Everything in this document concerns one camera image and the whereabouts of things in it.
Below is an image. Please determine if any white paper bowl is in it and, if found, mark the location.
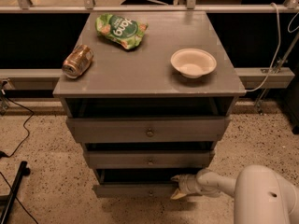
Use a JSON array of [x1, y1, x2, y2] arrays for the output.
[[170, 49, 217, 78]]

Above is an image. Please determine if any black stand leg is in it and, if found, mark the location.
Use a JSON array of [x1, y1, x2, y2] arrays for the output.
[[0, 161, 30, 224]]

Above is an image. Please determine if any green snack bag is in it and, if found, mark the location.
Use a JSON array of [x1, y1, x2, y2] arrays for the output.
[[95, 13, 148, 50]]

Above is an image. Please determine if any grey middle drawer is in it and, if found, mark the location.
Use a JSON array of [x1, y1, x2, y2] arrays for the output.
[[83, 150, 215, 169]]

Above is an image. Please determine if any white cable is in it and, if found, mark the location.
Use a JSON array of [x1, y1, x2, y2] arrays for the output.
[[245, 2, 282, 93]]

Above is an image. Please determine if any metal railing frame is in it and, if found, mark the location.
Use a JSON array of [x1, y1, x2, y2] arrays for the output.
[[0, 0, 299, 15]]

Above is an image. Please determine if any black floor cable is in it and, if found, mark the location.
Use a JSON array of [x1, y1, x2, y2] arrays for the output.
[[0, 91, 36, 159]]

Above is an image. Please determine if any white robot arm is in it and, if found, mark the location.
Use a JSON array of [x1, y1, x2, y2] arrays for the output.
[[171, 165, 299, 224]]

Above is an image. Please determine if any gold drink can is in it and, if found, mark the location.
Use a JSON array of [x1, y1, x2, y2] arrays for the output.
[[62, 45, 93, 79]]

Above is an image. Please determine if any grey top drawer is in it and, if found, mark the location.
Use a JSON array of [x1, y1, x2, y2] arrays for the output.
[[66, 117, 230, 143]]

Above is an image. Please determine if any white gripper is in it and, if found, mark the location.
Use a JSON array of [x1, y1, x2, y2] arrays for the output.
[[170, 175, 202, 200]]

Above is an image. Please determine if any grey wooden drawer cabinet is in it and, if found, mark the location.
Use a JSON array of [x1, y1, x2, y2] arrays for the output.
[[52, 10, 247, 190]]

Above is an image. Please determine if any grey drawer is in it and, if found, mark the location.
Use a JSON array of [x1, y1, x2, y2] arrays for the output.
[[66, 117, 230, 143], [93, 168, 199, 198], [83, 150, 215, 169]]

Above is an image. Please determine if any grey bottom drawer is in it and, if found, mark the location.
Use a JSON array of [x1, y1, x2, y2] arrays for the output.
[[93, 168, 199, 198]]

